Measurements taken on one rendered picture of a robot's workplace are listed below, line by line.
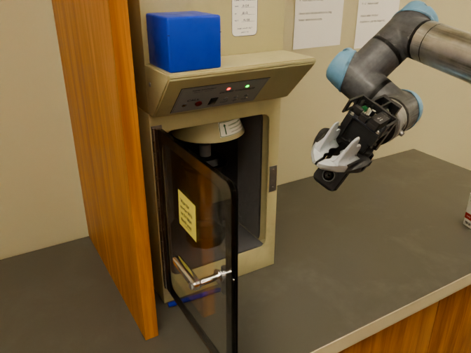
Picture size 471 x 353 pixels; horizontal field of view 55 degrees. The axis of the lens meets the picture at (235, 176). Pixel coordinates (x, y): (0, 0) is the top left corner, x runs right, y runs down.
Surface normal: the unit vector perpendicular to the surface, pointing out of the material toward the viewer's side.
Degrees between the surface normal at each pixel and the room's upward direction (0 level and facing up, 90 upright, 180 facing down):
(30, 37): 90
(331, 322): 0
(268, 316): 0
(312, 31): 90
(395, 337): 90
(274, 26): 90
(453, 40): 47
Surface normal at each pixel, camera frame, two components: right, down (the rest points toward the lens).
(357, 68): -0.20, -0.24
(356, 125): -0.60, 0.29
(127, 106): 0.51, 0.36
